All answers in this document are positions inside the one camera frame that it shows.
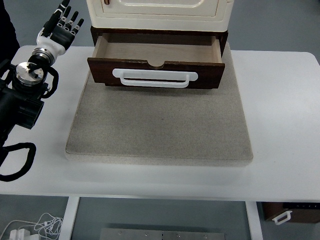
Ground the white left table leg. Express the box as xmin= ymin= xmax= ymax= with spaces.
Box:
xmin=58 ymin=196 xmax=80 ymax=240

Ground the white cable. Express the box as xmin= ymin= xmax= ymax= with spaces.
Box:
xmin=0 ymin=212 xmax=64 ymax=240

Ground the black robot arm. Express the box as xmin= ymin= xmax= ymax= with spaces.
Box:
xmin=0 ymin=47 xmax=59 ymax=182

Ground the black white robotic hand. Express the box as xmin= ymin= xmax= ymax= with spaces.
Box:
xmin=36 ymin=0 xmax=84 ymax=51

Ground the white spare drawer handle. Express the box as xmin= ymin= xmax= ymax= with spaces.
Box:
xmin=272 ymin=210 xmax=292 ymax=226

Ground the grey felt mat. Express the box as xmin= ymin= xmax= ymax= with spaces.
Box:
xmin=65 ymin=46 xmax=253 ymax=167

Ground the white table leg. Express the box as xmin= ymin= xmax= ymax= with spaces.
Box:
xmin=58 ymin=196 xmax=80 ymax=240
xmin=245 ymin=201 xmax=263 ymax=240

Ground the white right table leg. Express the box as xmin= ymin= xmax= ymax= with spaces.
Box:
xmin=245 ymin=201 xmax=263 ymax=240

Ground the white power adapter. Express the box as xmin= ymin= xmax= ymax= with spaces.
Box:
xmin=9 ymin=228 xmax=30 ymax=240

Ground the dark wooden drawer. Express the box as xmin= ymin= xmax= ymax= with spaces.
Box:
xmin=87 ymin=36 xmax=225 ymax=89

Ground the spare brown drawer box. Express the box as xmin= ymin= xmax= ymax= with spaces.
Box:
xmin=262 ymin=202 xmax=320 ymax=224

